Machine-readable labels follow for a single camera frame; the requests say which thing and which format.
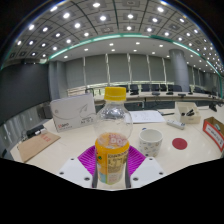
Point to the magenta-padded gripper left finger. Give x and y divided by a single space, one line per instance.
87 158

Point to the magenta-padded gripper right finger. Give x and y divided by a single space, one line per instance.
136 159

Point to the yellow-capped clear drink bottle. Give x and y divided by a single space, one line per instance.
111 156

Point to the white patterned cup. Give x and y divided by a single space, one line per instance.
150 143

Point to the white paper sheet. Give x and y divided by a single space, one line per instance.
146 116

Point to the flat round red coaster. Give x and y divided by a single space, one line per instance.
179 143

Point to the large white printed box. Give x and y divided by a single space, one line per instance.
73 113

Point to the flat brown envelope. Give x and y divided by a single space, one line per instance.
36 145

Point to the white power strip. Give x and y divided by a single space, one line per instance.
176 124

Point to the long curved conference desk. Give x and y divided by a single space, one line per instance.
156 96

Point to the small open beige box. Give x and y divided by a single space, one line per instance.
188 118

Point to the row of black office chairs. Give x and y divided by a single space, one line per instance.
145 87

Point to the open brown red-labelled cardboard box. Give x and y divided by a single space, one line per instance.
215 131

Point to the ceiling lights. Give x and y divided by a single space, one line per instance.
77 25

